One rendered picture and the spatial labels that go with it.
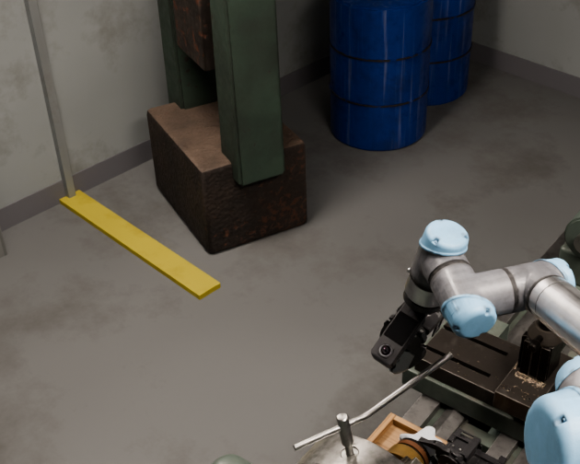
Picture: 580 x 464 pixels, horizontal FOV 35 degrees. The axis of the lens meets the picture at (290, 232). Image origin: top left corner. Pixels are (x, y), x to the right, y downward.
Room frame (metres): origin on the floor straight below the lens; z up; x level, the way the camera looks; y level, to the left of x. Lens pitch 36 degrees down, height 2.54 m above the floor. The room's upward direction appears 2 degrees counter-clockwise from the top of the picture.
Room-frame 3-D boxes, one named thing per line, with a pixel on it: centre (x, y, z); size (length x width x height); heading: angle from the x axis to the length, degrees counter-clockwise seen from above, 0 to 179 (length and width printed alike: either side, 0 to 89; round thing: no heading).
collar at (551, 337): (1.53, -0.57, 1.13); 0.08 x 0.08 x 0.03
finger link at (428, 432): (1.27, -0.26, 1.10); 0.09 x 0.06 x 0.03; 51
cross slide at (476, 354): (1.57, -0.52, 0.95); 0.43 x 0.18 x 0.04; 51
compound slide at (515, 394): (1.51, -0.55, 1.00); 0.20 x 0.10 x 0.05; 141
